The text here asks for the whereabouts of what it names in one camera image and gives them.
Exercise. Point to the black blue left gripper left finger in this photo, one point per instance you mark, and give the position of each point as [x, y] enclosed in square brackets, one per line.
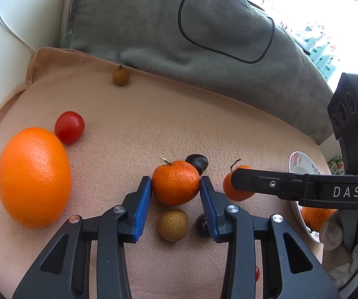
[62, 269]

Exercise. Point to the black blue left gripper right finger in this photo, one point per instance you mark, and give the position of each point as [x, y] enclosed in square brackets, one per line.
[290, 269]

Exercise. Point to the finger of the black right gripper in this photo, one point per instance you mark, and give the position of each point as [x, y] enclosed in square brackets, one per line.
[316, 191]

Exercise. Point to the small mandarin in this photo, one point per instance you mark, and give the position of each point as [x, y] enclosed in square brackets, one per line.
[229, 190]

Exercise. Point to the mandarin with stem middle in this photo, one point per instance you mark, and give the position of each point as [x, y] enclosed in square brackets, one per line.
[175, 182]

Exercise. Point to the brown longan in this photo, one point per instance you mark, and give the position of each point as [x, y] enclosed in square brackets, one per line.
[121, 76]
[173, 225]

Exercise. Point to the white gloved hand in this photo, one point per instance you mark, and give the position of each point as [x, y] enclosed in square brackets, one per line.
[339, 235]

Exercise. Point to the green snack package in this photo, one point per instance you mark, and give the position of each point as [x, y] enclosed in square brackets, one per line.
[336, 165]

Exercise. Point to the red cherry tomato lower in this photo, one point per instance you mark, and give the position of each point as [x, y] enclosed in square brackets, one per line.
[257, 273]

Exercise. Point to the red cherry tomato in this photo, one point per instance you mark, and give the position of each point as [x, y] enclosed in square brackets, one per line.
[257, 273]
[69, 127]

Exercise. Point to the spotted orange in plate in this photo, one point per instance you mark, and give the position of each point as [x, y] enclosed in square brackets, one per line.
[315, 217]

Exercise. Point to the floral packages on sill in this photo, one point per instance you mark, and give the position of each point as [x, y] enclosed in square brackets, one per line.
[321, 50]

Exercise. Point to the white floral plate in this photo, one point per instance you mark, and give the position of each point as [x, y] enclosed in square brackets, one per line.
[300, 163]

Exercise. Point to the large orange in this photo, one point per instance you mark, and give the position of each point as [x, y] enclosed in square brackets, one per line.
[35, 178]

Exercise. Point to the dark cherry lower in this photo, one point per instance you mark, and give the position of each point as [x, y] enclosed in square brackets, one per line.
[202, 227]

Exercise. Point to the dark cherry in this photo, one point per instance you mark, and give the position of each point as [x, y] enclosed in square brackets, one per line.
[202, 227]
[198, 161]

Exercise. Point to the dark cherry upper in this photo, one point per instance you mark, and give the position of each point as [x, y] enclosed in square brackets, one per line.
[198, 161]

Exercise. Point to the pink beige blanket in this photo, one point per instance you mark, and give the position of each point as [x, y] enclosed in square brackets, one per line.
[129, 131]

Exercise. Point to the red cherry tomato upper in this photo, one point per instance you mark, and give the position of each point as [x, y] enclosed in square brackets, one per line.
[69, 127]

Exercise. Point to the grey cushion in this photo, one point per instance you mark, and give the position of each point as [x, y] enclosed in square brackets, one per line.
[225, 46]

